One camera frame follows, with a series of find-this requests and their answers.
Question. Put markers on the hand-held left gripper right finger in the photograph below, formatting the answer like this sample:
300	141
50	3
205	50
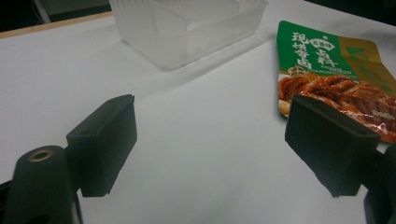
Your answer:
330	146

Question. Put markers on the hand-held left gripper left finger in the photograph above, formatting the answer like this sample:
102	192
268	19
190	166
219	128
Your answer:
102	146

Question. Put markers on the green seasoning sauce packet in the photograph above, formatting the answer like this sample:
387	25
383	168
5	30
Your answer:
314	62

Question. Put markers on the translucent plastic storage box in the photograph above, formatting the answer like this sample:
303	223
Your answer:
190	28

